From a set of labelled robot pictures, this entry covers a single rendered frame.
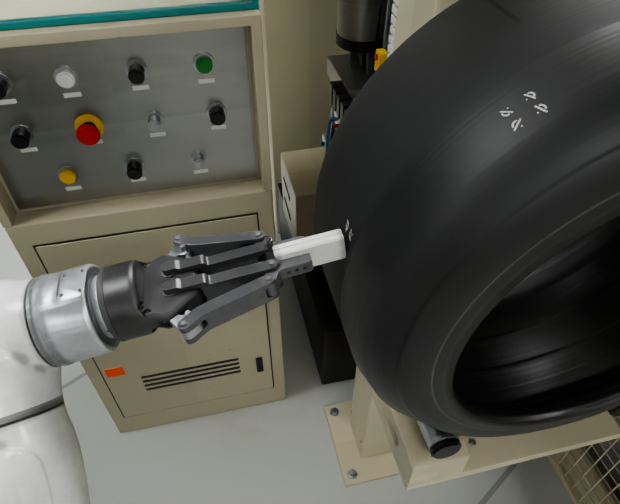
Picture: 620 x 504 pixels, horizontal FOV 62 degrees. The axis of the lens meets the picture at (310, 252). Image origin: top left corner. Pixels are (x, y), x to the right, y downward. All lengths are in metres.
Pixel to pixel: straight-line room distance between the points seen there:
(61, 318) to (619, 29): 0.51
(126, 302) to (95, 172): 0.67
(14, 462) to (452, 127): 0.46
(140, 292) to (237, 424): 1.32
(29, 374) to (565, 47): 0.53
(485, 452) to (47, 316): 0.66
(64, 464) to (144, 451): 1.27
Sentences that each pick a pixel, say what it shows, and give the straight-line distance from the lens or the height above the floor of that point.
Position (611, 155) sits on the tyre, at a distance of 0.43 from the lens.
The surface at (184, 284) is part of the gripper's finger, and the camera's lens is 0.50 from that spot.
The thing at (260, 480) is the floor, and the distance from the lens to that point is 1.71.
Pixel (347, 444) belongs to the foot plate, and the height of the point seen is 0.01.
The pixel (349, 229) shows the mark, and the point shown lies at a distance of 0.51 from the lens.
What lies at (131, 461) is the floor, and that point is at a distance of 1.81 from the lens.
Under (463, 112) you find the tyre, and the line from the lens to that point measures 0.45.
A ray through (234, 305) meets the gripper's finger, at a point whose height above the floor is 1.22.
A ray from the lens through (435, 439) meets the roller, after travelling 0.76.
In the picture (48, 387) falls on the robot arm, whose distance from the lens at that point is 0.55.
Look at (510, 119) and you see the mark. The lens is 0.42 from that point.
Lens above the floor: 1.59
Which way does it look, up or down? 45 degrees down
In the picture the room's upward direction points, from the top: straight up
